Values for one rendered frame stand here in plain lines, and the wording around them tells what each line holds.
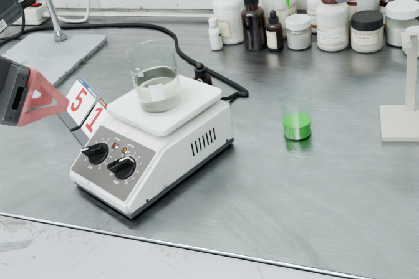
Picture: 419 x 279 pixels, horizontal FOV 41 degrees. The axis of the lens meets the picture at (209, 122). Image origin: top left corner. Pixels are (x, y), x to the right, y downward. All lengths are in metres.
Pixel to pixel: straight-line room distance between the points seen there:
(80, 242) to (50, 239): 0.04
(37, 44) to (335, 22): 0.62
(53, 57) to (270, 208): 0.63
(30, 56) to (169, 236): 0.64
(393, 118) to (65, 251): 0.47
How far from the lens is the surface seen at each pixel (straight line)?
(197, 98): 0.75
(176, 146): 0.71
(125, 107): 0.77
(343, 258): 0.63
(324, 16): 1.00
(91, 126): 0.89
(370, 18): 1.00
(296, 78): 0.95
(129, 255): 0.67
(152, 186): 0.71
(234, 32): 1.08
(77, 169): 0.77
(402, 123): 0.82
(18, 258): 0.73
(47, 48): 1.22
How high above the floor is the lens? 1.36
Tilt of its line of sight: 33 degrees down
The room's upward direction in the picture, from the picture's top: 10 degrees counter-clockwise
